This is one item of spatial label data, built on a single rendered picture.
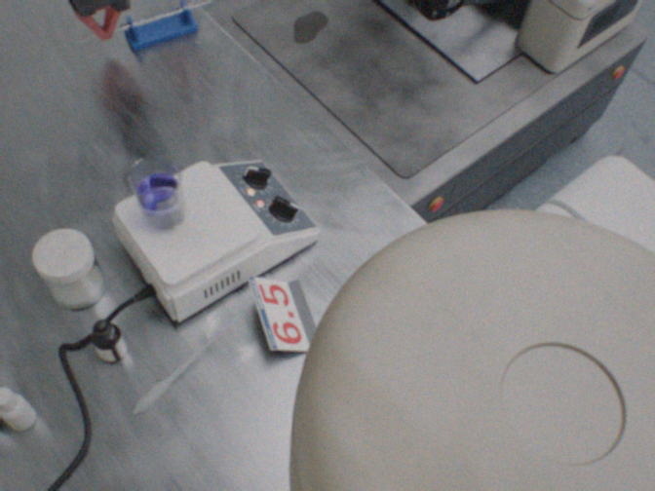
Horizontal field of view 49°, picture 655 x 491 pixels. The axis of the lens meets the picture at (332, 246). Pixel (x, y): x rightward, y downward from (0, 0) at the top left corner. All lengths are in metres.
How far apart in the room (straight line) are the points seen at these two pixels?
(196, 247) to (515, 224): 0.63
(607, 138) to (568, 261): 1.99
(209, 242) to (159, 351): 0.14
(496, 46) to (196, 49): 0.82
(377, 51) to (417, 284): 1.51
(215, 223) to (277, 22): 0.96
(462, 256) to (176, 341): 0.68
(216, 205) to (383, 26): 0.99
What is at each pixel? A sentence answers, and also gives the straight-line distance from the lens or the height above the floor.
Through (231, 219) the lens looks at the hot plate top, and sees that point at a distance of 0.79.
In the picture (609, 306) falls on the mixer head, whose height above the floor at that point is 1.37.
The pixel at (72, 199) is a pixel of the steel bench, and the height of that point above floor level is 0.75.
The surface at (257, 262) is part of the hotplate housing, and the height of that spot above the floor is 0.79.
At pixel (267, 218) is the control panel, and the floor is 0.81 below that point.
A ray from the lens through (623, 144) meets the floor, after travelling 2.16.
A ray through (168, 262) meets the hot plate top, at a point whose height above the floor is 0.84.
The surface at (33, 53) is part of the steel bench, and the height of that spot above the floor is 0.75.
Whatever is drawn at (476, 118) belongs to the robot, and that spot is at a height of 0.37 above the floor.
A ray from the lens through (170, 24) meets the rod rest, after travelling 1.11.
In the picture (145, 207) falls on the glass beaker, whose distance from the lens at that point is 0.75.
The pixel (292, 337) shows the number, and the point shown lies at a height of 0.77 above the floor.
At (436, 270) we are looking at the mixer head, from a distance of 0.15.
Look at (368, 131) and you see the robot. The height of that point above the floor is 0.37.
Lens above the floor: 1.50
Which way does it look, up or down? 59 degrees down
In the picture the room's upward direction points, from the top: 8 degrees clockwise
